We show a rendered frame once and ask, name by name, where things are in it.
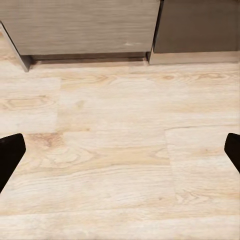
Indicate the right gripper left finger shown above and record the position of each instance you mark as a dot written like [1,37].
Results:
[12,150]

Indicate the dishwasher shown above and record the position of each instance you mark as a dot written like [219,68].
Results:
[80,29]

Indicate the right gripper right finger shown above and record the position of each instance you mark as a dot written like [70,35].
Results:
[232,148]

